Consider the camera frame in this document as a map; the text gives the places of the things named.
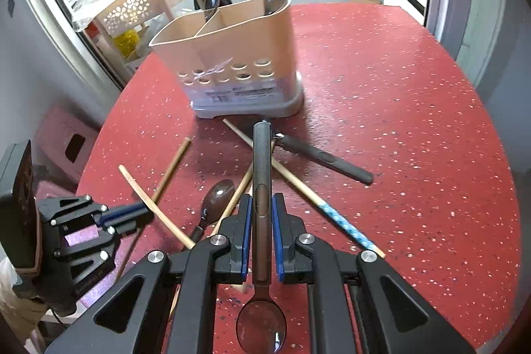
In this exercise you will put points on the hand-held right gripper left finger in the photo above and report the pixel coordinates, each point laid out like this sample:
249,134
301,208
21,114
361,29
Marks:
246,238

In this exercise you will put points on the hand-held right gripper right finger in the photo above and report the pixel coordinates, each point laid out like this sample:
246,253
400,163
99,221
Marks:
278,238

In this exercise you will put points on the utensils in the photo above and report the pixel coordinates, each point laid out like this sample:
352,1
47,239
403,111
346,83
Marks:
174,167

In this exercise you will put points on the yellow plastic bag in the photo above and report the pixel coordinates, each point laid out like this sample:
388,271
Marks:
124,41

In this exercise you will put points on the pale wooden chopstick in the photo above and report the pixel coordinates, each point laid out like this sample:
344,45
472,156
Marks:
182,236

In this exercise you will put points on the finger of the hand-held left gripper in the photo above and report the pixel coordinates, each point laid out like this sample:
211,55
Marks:
95,254
124,213

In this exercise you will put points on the blue patterned wooden chopstick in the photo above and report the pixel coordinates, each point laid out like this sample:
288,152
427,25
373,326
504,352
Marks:
344,223

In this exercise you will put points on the beige cloth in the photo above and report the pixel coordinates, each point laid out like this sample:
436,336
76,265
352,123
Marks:
20,304

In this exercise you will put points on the beige plastic utensil holder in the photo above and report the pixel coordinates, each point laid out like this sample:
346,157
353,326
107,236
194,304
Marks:
232,47

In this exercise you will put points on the pink plastic stool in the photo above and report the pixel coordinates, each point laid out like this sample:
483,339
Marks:
62,138

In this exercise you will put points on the beige flower-cutout rack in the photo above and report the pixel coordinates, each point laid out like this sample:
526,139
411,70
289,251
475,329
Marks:
124,9

